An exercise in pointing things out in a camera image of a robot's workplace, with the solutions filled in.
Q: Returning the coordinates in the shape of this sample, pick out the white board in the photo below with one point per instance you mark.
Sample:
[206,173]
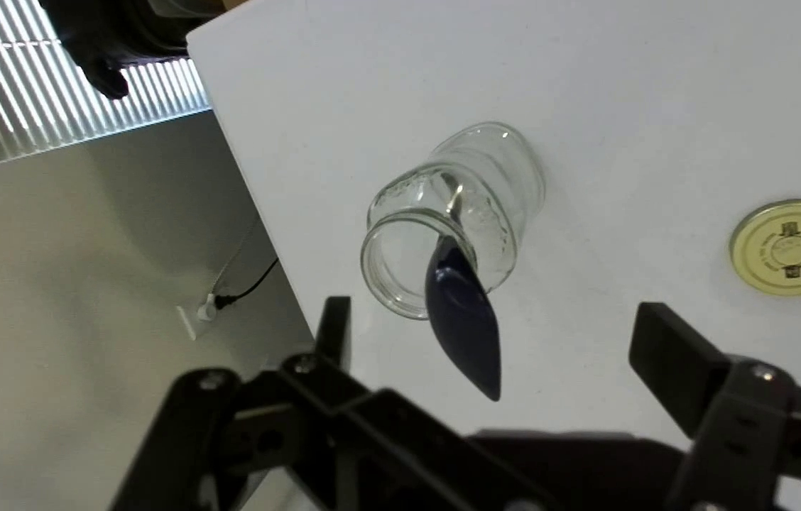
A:
[628,115]

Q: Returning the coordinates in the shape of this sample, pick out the clear glass jar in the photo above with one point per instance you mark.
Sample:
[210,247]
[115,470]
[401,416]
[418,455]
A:
[500,179]

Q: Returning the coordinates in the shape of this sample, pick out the white wall outlet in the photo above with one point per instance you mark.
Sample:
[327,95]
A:
[196,315]

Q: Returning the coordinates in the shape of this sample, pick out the gold metal jar lid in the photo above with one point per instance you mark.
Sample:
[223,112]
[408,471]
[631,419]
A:
[790,247]

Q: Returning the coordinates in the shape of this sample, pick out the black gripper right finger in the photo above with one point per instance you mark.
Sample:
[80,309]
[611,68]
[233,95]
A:
[751,416]

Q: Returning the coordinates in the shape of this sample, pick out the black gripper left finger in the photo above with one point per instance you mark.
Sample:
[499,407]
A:
[344,426]

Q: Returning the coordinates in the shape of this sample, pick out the white window blinds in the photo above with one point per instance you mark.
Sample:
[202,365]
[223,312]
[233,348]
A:
[13,95]

